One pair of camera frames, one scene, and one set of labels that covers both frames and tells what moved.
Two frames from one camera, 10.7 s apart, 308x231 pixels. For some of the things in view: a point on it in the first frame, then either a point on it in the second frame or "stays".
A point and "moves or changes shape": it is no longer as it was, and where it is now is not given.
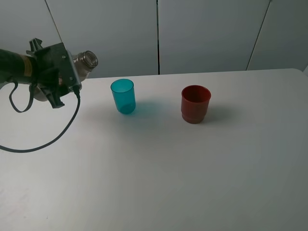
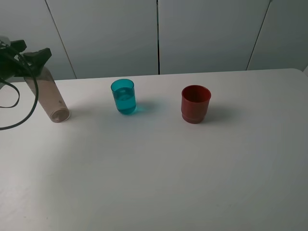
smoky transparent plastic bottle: x=84 y=61 moves or changes shape
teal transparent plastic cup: x=123 y=92 stays
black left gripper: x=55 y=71 to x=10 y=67
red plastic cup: x=195 y=102 stays
